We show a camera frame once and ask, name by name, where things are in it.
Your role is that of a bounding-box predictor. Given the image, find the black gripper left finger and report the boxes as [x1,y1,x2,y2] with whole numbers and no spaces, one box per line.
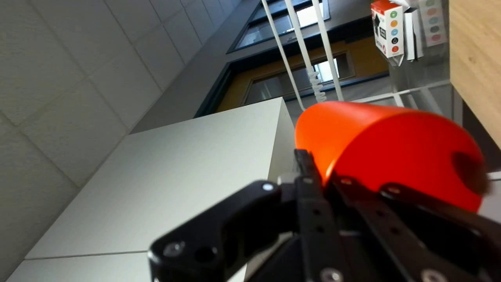
[146,148,361,282]

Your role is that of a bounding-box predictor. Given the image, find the orange plastic cup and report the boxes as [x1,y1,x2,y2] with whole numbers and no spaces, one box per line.
[292,101,491,215]

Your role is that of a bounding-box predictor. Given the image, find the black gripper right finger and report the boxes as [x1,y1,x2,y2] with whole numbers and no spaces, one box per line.
[333,176,501,282]

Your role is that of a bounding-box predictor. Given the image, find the white wall cabinet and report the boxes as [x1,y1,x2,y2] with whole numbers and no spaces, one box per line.
[4,96,300,282]

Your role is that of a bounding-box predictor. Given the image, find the red and white box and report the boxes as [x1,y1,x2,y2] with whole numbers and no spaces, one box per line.
[369,0,406,62]

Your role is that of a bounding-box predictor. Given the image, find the white tube rail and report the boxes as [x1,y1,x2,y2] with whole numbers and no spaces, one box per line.
[258,0,347,107]

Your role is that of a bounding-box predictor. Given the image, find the flat white box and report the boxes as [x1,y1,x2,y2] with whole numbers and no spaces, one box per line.
[402,7,422,63]

